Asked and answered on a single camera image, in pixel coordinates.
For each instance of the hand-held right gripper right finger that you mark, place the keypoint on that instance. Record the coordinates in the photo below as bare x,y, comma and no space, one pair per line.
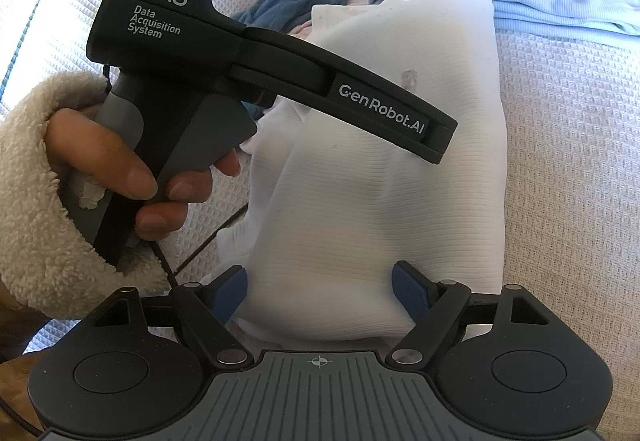
407,288

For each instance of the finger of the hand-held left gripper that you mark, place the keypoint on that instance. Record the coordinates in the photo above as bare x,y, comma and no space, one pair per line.
440,138

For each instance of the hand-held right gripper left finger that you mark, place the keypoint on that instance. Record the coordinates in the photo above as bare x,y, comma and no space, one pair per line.
231,292

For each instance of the white knit sweater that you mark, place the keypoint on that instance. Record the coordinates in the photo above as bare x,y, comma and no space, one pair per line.
375,221

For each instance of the person's left forearm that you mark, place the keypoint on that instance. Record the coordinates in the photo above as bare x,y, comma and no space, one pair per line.
30,231

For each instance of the person's left hand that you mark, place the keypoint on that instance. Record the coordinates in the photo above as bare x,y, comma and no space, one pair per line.
125,171

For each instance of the white covered sofa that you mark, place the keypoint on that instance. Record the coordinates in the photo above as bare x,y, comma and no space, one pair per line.
565,146

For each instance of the pink garment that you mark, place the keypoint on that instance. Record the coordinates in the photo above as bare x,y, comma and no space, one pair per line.
302,28

